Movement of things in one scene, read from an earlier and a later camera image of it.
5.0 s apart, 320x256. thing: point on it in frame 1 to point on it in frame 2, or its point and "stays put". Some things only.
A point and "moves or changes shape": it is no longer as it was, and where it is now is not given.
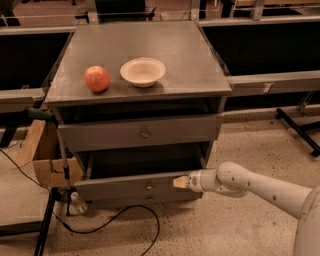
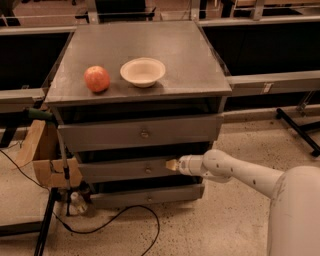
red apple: (96, 78) stays put
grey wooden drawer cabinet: (135, 103) stays put
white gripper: (194, 181) to (184, 165)
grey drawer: (137, 170) moves or changes shape
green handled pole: (42, 113) stays put
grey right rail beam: (274, 83) stays put
